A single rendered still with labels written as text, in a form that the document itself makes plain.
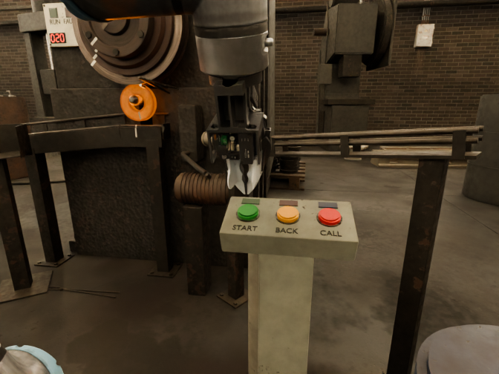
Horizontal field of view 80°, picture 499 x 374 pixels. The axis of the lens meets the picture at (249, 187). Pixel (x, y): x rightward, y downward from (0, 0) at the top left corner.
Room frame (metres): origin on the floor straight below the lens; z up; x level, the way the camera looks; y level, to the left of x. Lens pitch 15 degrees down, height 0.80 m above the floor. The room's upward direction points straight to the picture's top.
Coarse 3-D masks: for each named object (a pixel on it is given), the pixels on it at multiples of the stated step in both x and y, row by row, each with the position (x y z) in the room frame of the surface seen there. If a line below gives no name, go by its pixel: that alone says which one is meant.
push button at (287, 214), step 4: (280, 208) 0.53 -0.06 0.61; (284, 208) 0.53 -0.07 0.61; (288, 208) 0.53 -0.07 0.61; (292, 208) 0.53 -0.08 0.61; (280, 212) 0.52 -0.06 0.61; (284, 212) 0.52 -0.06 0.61; (288, 212) 0.52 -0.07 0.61; (292, 212) 0.52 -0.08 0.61; (296, 212) 0.52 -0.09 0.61; (280, 216) 0.51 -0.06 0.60; (284, 216) 0.51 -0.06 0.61; (288, 216) 0.51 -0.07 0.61; (292, 216) 0.51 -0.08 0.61; (296, 216) 0.51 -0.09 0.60; (284, 220) 0.50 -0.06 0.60; (288, 220) 0.50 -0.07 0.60; (292, 220) 0.50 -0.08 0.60
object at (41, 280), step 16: (0, 128) 1.28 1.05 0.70; (16, 128) 1.16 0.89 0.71; (0, 144) 1.28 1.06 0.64; (16, 144) 1.30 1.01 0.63; (0, 160) 1.17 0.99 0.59; (0, 176) 1.17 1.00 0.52; (0, 192) 1.16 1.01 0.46; (0, 208) 1.16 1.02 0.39; (16, 208) 1.22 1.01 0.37; (0, 224) 1.15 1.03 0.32; (16, 224) 1.18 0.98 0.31; (16, 240) 1.17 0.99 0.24; (16, 256) 1.16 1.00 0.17; (16, 272) 1.16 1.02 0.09; (48, 272) 1.30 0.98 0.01; (0, 288) 1.17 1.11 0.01; (16, 288) 1.15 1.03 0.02; (32, 288) 1.17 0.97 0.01
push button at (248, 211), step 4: (248, 204) 0.55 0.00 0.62; (240, 208) 0.54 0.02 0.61; (244, 208) 0.54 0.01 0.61; (248, 208) 0.53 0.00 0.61; (252, 208) 0.53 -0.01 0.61; (256, 208) 0.53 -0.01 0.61; (240, 212) 0.52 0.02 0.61; (244, 212) 0.52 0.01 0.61; (248, 212) 0.52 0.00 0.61; (252, 212) 0.52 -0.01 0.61; (256, 212) 0.53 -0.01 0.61; (240, 216) 0.52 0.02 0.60; (244, 216) 0.52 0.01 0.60; (248, 216) 0.52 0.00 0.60; (252, 216) 0.52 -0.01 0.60; (256, 216) 0.52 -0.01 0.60
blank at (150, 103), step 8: (128, 88) 1.35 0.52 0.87; (136, 88) 1.34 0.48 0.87; (144, 88) 1.34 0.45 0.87; (120, 96) 1.36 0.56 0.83; (128, 96) 1.35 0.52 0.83; (144, 96) 1.34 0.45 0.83; (152, 96) 1.34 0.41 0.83; (120, 104) 1.36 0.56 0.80; (128, 104) 1.35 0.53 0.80; (144, 104) 1.34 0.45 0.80; (152, 104) 1.33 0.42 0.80; (128, 112) 1.35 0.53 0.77; (136, 112) 1.35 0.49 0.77; (144, 112) 1.34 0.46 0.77; (152, 112) 1.34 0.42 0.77; (136, 120) 1.35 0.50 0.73; (144, 120) 1.37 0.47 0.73
